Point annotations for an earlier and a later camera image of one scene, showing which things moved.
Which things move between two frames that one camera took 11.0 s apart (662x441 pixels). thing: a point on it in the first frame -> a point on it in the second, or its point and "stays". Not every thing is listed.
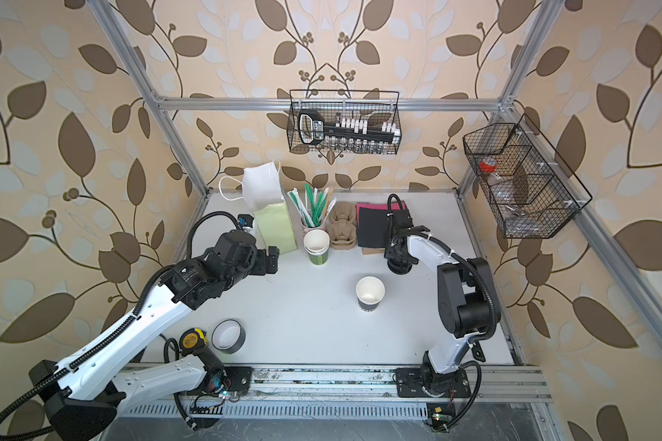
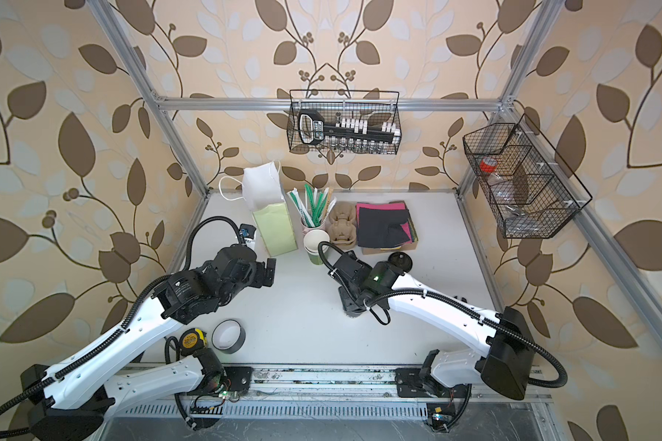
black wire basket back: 344,121 stays
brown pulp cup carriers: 342,229 stays
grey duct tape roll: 228,335 stays
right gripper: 389,252 -> 346,299
